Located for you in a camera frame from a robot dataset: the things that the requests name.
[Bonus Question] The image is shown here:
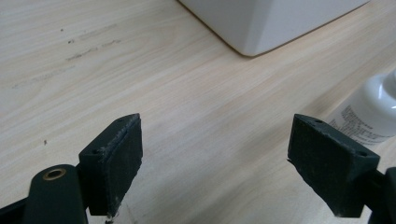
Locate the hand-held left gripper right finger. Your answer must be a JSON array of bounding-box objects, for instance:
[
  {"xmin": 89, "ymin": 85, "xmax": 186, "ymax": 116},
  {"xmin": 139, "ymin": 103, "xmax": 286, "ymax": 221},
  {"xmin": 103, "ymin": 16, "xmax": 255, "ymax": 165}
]
[{"xmin": 287, "ymin": 113, "xmax": 381, "ymax": 218}]

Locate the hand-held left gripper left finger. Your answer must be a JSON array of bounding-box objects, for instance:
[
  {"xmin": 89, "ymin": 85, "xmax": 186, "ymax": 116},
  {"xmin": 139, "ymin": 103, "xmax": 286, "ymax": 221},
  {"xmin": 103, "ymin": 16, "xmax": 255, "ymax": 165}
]
[{"xmin": 78, "ymin": 112, "xmax": 144, "ymax": 217}]

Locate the white plastic storage box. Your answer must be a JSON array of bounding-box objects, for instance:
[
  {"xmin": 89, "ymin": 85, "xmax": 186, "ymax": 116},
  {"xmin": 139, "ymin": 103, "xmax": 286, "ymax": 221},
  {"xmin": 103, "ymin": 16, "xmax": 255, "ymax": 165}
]
[{"xmin": 177, "ymin": 0, "xmax": 372, "ymax": 58}]

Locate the white plastic bottle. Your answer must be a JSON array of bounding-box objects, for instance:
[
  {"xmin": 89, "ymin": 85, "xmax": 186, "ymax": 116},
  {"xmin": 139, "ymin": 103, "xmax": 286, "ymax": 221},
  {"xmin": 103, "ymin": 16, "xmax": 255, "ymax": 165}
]
[{"xmin": 326, "ymin": 68, "xmax": 396, "ymax": 147}]

